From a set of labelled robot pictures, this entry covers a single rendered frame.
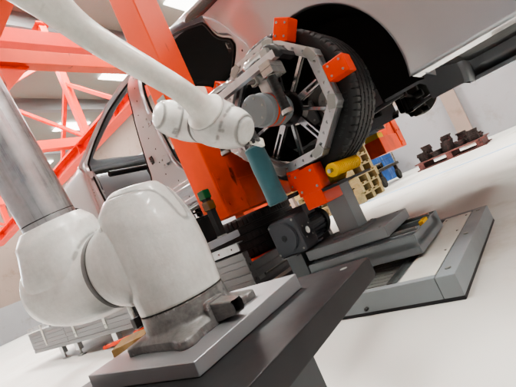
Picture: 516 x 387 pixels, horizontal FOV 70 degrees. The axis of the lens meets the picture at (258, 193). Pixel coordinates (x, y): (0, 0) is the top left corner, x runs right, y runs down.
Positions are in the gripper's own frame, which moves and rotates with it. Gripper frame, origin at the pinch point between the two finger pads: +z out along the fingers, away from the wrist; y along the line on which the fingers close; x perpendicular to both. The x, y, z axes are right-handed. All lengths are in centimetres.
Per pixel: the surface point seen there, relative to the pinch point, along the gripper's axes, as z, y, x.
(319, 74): 23.3, -20.6, -23.1
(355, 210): 57, -3, 25
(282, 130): 38.2, 9.9, -18.1
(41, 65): 37, 236, -207
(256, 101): 10.8, 2.4, -20.7
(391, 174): 776, 176, -150
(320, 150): 31.0, -7.6, 2.2
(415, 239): 44, -26, 45
